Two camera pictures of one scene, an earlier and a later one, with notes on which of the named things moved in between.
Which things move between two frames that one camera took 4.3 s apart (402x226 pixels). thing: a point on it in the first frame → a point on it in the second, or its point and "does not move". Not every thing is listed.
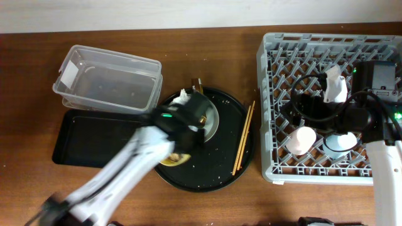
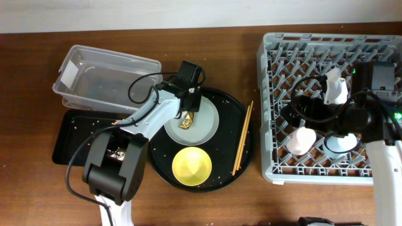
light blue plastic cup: x=336 y=145 does not move
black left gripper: x=201 y=133 → x=196 y=104
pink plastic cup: x=300 y=140 does not move
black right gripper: x=314 y=103 does not move
